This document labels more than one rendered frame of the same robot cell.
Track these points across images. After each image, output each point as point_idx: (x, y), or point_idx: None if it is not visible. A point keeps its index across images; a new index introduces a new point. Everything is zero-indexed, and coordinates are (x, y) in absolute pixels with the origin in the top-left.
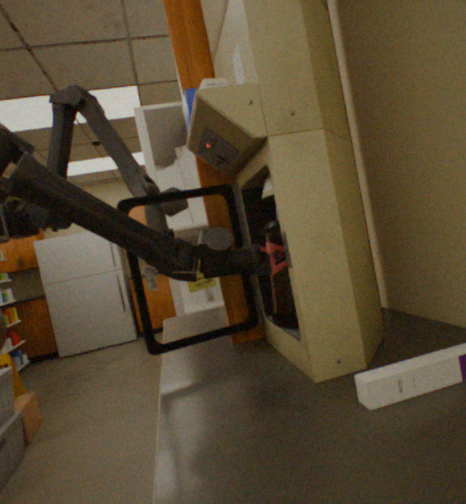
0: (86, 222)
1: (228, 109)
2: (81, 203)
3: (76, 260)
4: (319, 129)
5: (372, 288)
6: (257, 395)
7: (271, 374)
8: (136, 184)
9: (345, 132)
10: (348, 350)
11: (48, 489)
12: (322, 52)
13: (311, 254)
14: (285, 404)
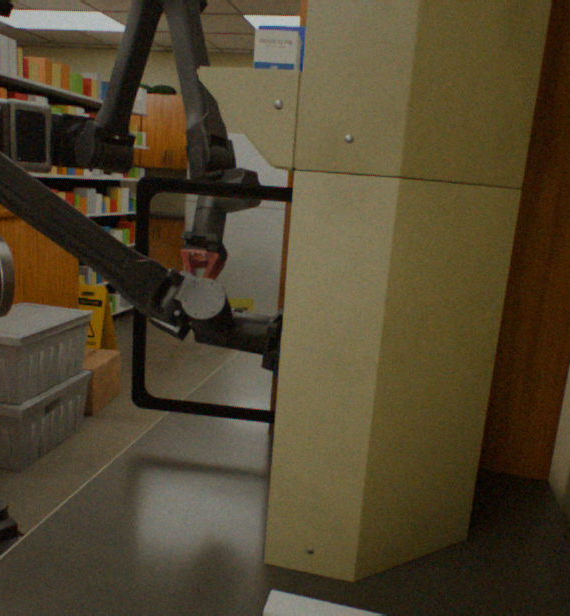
0: (31, 223)
1: (240, 110)
2: (22, 199)
3: None
4: (391, 178)
5: (456, 460)
6: (185, 536)
7: (241, 514)
8: (195, 147)
9: (503, 172)
10: (330, 543)
11: (84, 483)
12: (482, 14)
13: (313, 380)
14: (192, 571)
